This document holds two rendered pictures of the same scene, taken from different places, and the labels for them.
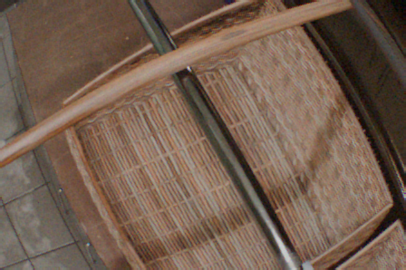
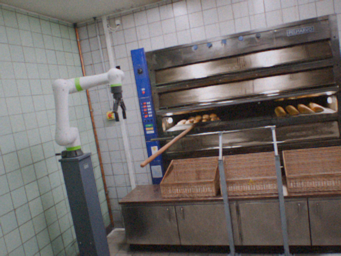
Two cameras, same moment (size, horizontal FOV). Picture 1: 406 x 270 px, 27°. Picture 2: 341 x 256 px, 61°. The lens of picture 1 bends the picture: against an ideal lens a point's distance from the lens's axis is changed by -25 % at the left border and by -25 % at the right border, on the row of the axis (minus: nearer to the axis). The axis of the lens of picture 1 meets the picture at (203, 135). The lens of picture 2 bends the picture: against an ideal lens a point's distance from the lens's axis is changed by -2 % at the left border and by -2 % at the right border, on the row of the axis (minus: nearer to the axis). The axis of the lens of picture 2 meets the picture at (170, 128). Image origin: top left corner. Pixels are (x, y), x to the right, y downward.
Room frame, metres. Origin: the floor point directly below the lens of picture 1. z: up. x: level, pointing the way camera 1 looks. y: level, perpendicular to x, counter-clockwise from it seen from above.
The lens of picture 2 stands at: (-1.29, 2.05, 1.60)
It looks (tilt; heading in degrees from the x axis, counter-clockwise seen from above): 7 degrees down; 318
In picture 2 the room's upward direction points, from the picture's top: 9 degrees counter-clockwise
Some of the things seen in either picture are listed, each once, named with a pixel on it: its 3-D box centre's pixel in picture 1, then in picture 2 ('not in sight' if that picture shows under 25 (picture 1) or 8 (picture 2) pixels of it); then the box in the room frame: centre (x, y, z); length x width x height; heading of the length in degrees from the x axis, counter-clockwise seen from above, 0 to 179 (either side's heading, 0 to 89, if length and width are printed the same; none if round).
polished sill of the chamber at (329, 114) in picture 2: not in sight; (243, 124); (0.44, -0.58, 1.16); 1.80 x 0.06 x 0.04; 29
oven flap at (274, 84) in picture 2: not in sight; (239, 88); (0.43, -0.56, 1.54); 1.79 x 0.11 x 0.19; 29
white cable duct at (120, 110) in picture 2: not in sight; (120, 114); (1.64, 0.13, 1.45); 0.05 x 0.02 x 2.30; 29
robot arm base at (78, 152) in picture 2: not in sight; (69, 153); (1.17, 1.04, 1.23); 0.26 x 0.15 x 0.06; 28
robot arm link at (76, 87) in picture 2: not in sight; (71, 86); (1.05, 0.95, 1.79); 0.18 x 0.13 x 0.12; 44
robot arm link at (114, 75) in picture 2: not in sight; (114, 77); (0.68, 0.76, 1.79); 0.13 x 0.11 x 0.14; 134
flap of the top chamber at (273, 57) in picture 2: not in sight; (236, 63); (0.43, -0.56, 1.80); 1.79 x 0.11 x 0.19; 29
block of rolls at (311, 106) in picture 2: not in sight; (297, 108); (0.14, -1.23, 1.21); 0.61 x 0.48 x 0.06; 119
